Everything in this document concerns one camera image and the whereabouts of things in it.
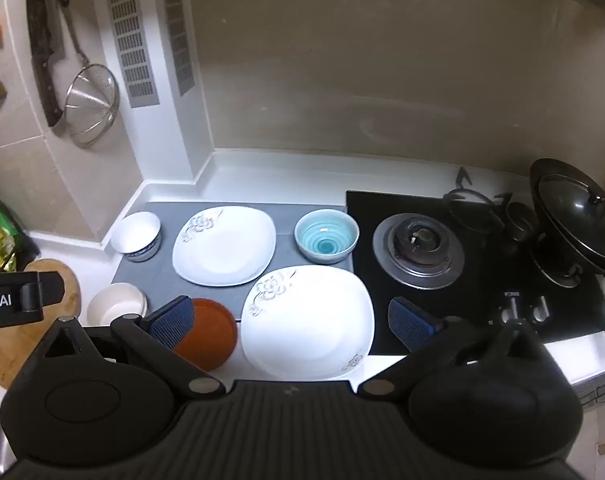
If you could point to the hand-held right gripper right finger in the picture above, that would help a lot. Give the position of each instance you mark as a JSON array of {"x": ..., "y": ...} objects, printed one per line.
[{"x": 413, "y": 321}]

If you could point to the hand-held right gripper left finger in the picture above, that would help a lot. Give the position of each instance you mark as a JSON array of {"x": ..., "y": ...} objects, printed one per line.
[{"x": 173, "y": 321}]

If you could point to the orange-brown round plate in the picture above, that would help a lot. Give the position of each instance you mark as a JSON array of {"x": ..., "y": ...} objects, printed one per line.
[{"x": 213, "y": 332}]

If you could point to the cream bowl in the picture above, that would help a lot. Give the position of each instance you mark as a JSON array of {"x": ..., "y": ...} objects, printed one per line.
[{"x": 113, "y": 305}]

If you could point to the white square floral plate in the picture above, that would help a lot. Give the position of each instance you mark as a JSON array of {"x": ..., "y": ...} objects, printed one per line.
[
  {"x": 312, "y": 325},
  {"x": 222, "y": 247}
]

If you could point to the white bowl with blue rim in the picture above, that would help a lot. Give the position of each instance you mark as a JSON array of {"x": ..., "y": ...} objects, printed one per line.
[{"x": 135, "y": 235}]

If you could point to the teal spiral bowl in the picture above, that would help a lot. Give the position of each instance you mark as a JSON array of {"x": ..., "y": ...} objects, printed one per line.
[{"x": 326, "y": 237}]

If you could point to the round wooden cutting board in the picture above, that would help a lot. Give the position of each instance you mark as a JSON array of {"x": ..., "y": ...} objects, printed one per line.
[{"x": 57, "y": 285}]

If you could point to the grey counter mat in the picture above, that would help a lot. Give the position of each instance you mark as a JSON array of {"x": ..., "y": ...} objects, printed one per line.
[{"x": 157, "y": 272}]

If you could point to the basket of packaged goods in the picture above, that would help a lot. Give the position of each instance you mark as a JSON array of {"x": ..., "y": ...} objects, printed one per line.
[{"x": 2, "y": 237}]

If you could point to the steel stove burner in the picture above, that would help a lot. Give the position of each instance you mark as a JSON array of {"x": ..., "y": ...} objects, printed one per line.
[{"x": 418, "y": 250}]

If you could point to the black gas stove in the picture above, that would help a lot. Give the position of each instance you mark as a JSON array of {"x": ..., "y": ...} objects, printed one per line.
[{"x": 482, "y": 280}]

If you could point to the black stove knob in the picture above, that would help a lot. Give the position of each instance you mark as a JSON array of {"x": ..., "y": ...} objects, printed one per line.
[
  {"x": 539, "y": 307},
  {"x": 513, "y": 307}
]

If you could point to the black pot support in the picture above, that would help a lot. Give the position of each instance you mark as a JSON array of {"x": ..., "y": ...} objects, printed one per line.
[{"x": 475, "y": 205}]

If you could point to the black wok with glass lid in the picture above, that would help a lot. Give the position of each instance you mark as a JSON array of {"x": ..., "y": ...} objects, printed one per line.
[{"x": 572, "y": 215}]

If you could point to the hanging steel mesh strainer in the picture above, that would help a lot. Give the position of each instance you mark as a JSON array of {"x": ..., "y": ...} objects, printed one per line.
[{"x": 91, "y": 102}]

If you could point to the hanging cleaver knife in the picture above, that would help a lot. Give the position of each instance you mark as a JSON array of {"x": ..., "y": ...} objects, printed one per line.
[{"x": 45, "y": 55}]

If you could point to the wide metal vent grille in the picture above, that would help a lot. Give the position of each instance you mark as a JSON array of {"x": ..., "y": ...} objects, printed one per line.
[{"x": 131, "y": 42}]

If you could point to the narrow metal vent grille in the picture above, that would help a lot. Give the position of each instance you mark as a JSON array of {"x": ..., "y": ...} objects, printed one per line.
[{"x": 177, "y": 30}]

